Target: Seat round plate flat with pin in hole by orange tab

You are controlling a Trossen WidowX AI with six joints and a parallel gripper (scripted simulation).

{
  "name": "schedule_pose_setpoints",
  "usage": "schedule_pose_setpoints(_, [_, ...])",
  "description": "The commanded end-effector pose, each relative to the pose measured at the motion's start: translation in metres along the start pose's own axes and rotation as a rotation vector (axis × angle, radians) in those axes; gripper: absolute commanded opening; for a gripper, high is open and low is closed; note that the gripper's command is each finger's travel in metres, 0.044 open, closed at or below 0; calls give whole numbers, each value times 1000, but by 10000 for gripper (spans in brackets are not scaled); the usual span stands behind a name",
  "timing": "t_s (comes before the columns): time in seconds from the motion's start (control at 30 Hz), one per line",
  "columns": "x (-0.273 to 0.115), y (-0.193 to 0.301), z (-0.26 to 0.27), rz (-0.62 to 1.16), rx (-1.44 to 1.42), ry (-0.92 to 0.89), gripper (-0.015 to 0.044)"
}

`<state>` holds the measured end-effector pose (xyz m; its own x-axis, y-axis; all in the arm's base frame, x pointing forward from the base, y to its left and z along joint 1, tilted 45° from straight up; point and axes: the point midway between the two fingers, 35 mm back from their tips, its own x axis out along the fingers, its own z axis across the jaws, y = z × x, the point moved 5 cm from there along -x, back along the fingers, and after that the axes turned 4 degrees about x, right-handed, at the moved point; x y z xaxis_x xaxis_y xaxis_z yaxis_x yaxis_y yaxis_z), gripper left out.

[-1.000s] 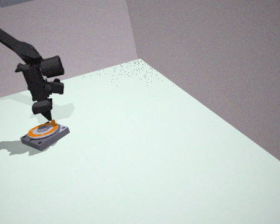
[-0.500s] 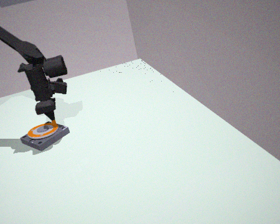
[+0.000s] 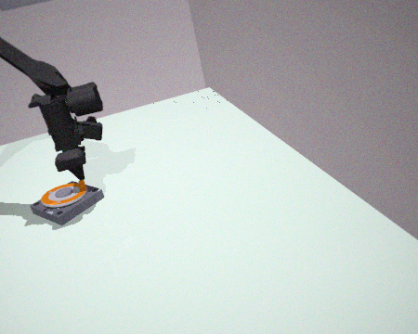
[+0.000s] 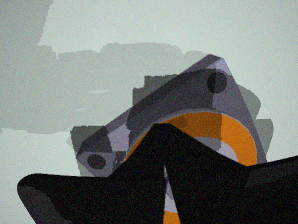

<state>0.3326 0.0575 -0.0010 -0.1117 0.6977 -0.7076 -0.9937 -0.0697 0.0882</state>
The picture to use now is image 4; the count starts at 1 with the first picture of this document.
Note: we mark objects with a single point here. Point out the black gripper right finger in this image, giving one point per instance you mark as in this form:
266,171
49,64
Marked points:
209,188

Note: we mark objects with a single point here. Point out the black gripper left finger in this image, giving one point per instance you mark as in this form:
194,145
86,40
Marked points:
131,194

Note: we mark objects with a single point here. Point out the orange round plate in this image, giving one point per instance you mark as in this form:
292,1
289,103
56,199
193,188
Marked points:
220,131

